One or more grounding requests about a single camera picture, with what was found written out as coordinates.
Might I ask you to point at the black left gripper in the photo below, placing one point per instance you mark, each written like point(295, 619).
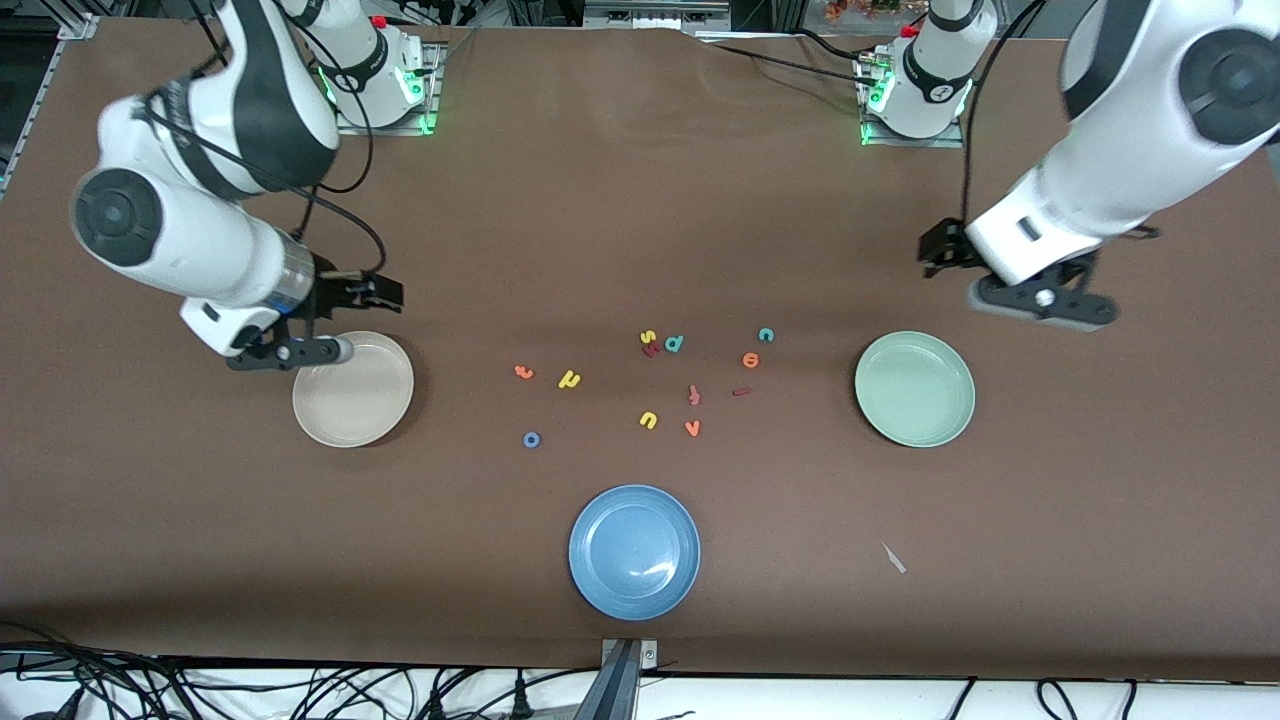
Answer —
point(942, 245)

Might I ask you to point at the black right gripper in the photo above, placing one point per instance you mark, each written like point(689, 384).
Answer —
point(328, 291)

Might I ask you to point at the yellow foam letter h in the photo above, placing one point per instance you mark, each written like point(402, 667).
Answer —
point(569, 380)

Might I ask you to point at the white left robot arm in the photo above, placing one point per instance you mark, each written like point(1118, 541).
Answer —
point(1100, 170)

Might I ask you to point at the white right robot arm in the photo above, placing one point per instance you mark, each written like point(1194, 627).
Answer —
point(200, 240)

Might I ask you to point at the beige round plate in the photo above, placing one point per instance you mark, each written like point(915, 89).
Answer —
point(355, 400)

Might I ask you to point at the green round plate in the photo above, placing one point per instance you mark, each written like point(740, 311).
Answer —
point(915, 389)

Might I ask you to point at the orange dried plant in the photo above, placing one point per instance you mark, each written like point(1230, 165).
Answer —
point(850, 10)

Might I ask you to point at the small white paper scrap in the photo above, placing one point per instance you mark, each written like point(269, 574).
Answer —
point(893, 558)

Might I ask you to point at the brown table mat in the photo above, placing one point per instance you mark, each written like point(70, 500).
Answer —
point(200, 560)

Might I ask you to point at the blue round plate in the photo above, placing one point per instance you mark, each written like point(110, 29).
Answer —
point(634, 552)

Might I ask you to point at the grey metal box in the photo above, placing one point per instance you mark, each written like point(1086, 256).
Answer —
point(650, 15)

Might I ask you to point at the black power plug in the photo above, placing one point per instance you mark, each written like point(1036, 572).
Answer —
point(437, 702)
point(520, 695)

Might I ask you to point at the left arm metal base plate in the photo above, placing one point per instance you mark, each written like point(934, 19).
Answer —
point(915, 143)

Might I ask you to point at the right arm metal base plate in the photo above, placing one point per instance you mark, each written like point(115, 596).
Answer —
point(432, 100)

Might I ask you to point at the aluminium frame rail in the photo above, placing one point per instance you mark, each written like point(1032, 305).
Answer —
point(32, 110)

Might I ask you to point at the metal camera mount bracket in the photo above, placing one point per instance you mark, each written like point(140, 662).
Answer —
point(625, 680)

